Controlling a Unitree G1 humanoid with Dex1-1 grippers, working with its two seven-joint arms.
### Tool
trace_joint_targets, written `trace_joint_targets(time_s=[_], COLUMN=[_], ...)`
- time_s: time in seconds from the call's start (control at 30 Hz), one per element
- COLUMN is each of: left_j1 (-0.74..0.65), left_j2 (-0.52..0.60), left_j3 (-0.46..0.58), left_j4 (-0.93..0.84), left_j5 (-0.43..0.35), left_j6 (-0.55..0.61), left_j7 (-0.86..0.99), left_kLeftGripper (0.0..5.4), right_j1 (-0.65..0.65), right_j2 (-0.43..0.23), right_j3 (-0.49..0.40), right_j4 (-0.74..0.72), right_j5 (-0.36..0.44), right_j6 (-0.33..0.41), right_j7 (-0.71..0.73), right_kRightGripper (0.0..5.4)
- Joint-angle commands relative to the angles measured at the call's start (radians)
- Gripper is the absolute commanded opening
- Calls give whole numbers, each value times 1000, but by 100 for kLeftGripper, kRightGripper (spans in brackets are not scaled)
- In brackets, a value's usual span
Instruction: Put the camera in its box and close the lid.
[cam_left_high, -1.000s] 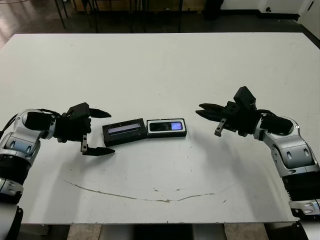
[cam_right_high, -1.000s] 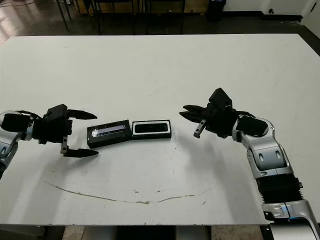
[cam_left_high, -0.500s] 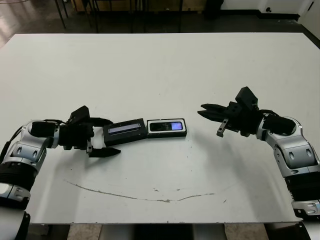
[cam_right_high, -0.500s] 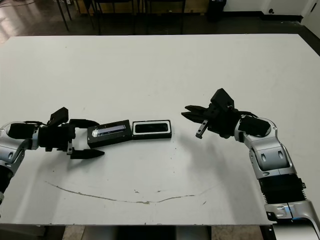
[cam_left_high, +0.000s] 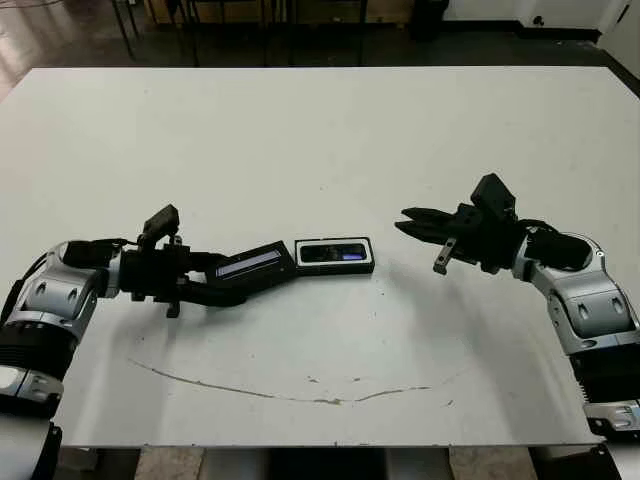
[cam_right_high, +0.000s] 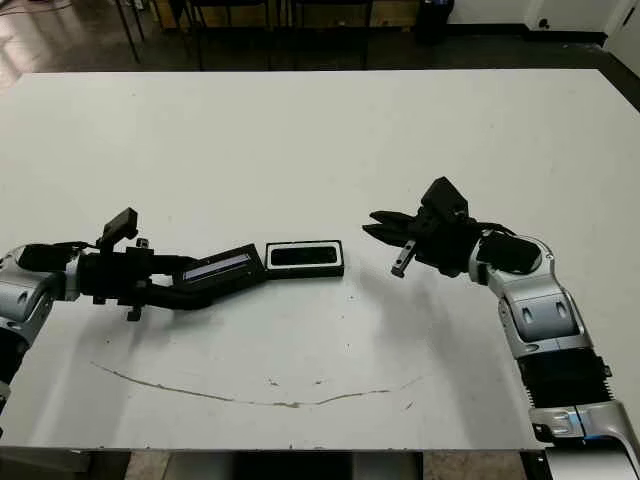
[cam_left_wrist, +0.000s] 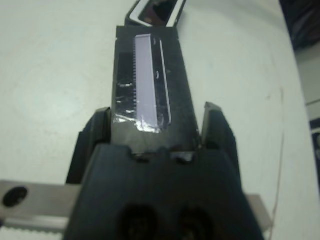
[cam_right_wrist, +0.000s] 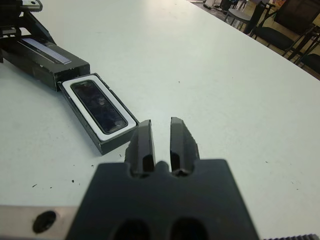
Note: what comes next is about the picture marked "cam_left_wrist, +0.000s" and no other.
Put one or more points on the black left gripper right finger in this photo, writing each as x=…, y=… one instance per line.
x=217, y=127

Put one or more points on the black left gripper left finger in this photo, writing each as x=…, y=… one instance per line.
x=93, y=130

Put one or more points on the black box lid lavender label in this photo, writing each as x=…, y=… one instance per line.
x=145, y=87

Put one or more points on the black box base white lining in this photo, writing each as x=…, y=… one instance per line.
x=133, y=16

